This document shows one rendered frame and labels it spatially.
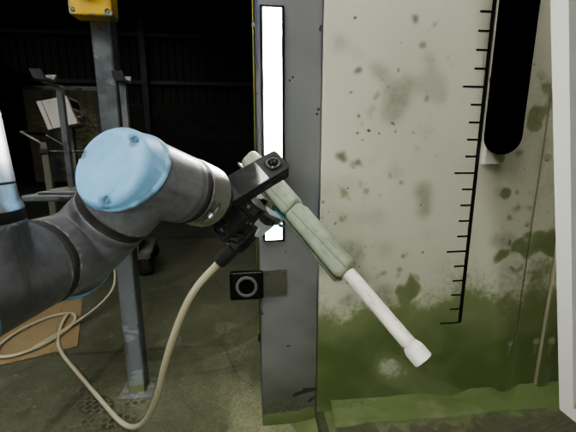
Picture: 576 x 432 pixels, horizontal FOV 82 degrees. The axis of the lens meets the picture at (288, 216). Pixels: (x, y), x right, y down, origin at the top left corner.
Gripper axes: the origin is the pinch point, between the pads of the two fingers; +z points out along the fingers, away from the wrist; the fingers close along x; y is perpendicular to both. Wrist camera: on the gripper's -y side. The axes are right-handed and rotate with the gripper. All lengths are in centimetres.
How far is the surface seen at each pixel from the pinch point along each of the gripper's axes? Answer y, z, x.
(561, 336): -21, 11, 48
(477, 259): -27, 65, 33
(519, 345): -17, 85, 64
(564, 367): -18, 14, 52
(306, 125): -16.9, 24.3, -23.1
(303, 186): -4.1, 29.5, -12.8
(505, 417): 3, 79, 76
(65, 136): 35, 1, -65
